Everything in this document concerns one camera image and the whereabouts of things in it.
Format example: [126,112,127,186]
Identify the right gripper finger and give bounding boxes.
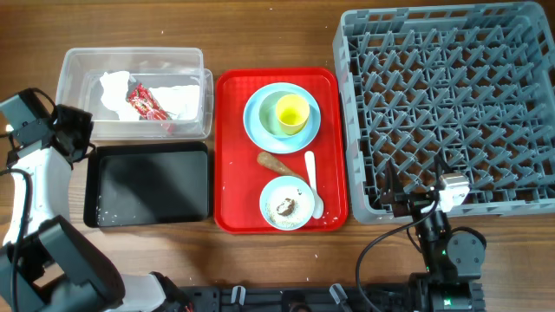
[434,153,454,191]
[380,159,407,204]

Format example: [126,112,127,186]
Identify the white tissue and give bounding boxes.
[100,71,140,121]
[149,85,200,120]

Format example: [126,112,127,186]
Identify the red strawberry cake wrapper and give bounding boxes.
[126,82,174,133]

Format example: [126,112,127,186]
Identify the small light blue bowl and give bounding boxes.
[259,176,315,231]

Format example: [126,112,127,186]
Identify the rice and food leftovers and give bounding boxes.
[266,186,312,229]

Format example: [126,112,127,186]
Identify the brown carrot-shaped food scrap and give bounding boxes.
[257,152,305,181]

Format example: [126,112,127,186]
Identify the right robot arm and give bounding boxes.
[381,156,486,311]

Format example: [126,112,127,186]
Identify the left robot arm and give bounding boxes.
[1,88,194,311]

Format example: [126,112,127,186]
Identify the grey dishwasher rack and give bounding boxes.
[333,2,554,224]

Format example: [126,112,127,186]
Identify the clear plastic bin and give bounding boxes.
[55,47,214,142]

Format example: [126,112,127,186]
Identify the white plastic spoon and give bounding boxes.
[304,151,324,219]

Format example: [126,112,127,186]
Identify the black plastic tray bin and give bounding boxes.
[83,141,212,228]

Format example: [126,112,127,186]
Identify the yellow plastic cup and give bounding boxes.
[275,94,310,135]

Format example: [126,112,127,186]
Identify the light blue plate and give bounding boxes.
[243,82,322,154]

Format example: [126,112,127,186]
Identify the light green bowl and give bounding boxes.
[259,91,295,138]

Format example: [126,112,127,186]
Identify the red plastic tray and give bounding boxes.
[214,68,349,234]

